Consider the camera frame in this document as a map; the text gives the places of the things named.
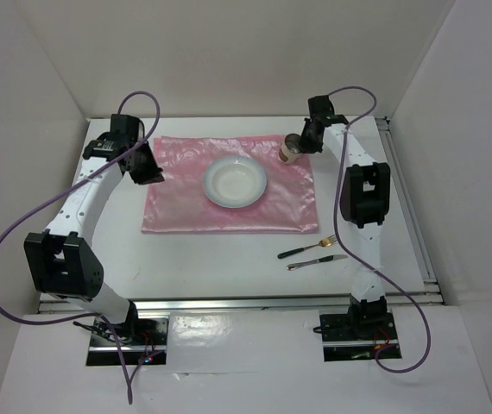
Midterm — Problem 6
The metal cup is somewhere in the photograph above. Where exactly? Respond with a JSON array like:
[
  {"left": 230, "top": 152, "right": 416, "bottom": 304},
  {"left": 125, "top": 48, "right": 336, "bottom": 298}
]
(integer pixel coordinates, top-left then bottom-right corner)
[{"left": 279, "top": 134, "right": 302, "bottom": 165}]

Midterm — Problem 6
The pink satin rose cloth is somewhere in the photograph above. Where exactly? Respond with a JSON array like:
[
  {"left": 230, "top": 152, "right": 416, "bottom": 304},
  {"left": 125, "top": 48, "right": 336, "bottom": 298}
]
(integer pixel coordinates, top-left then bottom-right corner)
[{"left": 142, "top": 135, "right": 319, "bottom": 235}]

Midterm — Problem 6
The white scalloped plate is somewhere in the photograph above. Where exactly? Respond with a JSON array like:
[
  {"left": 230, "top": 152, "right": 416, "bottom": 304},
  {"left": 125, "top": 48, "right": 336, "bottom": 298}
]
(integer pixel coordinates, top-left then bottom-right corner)
[{"left": 202, "top": 155, "right": 267, "bottom": 209}]

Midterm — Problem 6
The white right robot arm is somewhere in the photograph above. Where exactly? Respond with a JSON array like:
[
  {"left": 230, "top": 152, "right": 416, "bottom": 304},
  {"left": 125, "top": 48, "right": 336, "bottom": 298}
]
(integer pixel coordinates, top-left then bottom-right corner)
[{"left": 299, "top": 95, "right": 391, "bottom": 340}]

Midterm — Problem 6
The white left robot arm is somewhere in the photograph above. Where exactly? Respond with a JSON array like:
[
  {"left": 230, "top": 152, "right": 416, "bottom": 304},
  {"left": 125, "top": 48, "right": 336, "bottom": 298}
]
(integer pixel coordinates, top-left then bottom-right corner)
[{"left": 24, "top": 114, "right": 164, "bottom": 344}]

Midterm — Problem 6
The gold fork black handle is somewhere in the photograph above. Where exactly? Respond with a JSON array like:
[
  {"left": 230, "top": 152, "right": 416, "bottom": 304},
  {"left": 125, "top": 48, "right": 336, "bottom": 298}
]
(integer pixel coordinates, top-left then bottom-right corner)
[{"left": 277, "top": 235, "right": 337, "bottom": 260}]

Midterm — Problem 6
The silver knife black handle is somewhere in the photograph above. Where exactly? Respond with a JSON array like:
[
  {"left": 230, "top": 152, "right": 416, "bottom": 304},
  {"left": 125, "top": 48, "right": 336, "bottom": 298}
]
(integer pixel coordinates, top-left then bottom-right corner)
[{"left": 287, "top": 254, "right": 348, "bottom": 271}]

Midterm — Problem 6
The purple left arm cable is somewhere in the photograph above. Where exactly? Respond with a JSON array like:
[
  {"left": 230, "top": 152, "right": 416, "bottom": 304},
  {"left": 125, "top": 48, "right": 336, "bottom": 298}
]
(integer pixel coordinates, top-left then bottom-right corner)
[{"left": 0, "top": 91, "right": 161, "bottom": 406}]

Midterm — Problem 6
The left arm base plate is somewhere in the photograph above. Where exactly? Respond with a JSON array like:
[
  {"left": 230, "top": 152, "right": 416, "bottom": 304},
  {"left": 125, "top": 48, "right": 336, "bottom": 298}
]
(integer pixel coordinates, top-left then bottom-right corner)
[{"left": 73, "top": 317, "right": 169, "bottom": 367}]

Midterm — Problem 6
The aluminium front rail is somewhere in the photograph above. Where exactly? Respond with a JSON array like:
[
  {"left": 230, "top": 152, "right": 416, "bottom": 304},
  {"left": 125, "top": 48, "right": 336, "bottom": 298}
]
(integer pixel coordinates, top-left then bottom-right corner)
[{"left": 37, "top": 284, "right": 444, "bottom": 314}]

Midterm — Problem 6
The aluminium rail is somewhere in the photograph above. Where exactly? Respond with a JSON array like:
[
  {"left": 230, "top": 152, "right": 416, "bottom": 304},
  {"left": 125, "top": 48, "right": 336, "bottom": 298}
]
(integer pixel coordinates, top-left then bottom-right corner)
[
  {"left": 37, "top": 284, "right": 444, "bottom": 314},
  {"left": 375, "top": 116, "right": 442, "bottom": 295}
]

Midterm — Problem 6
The aluminium right side rail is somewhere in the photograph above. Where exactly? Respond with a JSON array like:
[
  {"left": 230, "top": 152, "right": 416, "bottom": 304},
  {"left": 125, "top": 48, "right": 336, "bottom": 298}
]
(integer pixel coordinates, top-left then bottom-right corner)
[{"left": 375, "top": 116, "right": 442, "bottom": 295}]

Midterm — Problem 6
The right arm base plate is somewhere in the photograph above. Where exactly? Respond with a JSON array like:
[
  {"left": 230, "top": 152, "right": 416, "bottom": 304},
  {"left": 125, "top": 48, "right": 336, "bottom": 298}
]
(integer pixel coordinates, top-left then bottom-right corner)
[{"left": 312, "top": 312, "right": 402, "bottom": 362}]

